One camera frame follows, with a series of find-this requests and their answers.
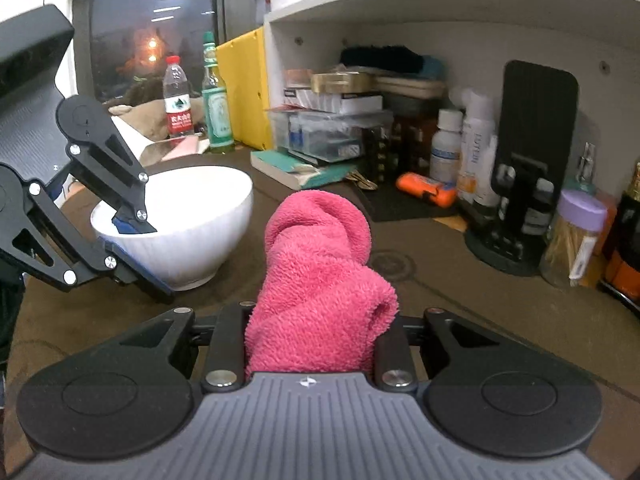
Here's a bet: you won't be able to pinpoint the black gold-capped serum bottle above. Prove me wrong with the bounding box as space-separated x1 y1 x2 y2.
599 162 640 281

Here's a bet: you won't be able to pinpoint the white black-label box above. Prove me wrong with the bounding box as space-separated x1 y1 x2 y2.
282 87 384 114

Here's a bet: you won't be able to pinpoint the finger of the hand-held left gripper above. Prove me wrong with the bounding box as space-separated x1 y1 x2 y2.
67 117 159 235
0 179 174 306

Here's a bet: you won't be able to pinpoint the black orange cream jar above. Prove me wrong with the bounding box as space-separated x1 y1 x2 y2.
599 249 640 306

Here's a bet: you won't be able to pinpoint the pink terry towel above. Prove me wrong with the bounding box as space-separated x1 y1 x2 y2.
244 190 400 384

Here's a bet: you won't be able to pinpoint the tan folded eyeglasses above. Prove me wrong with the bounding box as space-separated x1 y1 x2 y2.
349 170 380 192

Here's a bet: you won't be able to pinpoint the green glass bottle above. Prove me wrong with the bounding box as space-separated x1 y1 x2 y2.
201 31 236 154

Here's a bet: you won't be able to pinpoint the cardboard piece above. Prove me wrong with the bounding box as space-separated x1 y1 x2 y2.
134 137 211 166

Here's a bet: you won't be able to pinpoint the white ribbed bowl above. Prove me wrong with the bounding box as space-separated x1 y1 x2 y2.
89 165 255 291

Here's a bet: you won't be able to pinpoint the clear perfume spray bottle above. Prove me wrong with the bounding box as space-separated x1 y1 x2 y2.
572 142 599 196

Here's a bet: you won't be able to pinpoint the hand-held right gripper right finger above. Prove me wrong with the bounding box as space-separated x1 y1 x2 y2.
374 307 501 394

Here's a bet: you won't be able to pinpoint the teal book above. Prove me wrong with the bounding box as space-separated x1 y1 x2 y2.
249 149 359 191

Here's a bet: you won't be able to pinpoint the toothpick jar purple lid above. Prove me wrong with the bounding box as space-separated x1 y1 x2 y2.
539 188 609 289

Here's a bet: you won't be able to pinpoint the white spray can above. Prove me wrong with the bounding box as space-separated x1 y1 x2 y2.
457 90 496 206

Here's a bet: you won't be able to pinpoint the orange tube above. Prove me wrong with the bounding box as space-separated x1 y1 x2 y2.
395 172 459 207

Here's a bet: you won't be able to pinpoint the black gold-lettered tile set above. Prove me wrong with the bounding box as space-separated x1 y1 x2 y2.
362 119 431 186

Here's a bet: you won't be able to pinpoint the clear plastic storage box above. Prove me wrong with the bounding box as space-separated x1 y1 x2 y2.
269 108 394 164

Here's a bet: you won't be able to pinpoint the small white dropper bottle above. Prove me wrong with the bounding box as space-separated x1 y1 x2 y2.
474 134 501 209

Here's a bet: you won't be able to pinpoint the black ribbed tray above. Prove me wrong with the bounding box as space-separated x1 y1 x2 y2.
357 182 461 224

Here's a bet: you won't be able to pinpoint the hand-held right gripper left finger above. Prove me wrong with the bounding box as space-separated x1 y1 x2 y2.
120 301 257 394

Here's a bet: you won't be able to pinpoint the black bristle brush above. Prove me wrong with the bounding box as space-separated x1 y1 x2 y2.
339 45 444 79

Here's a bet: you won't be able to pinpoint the gold metal tin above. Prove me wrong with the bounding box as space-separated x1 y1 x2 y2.
309 70 376 95

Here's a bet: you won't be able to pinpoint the white medicine bottle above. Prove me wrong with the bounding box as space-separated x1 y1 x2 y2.
429 108 465 186

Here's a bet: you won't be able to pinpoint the white shelf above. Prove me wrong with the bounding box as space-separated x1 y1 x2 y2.
262 0 640 151

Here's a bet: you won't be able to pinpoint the red-label water bottle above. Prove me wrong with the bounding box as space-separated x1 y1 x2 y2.
162 54 195 139

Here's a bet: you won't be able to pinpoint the black phone stand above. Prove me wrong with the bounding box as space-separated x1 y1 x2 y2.
463 59 580 277

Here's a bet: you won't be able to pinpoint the copper tape roll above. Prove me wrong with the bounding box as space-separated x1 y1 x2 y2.
284 68 315 90

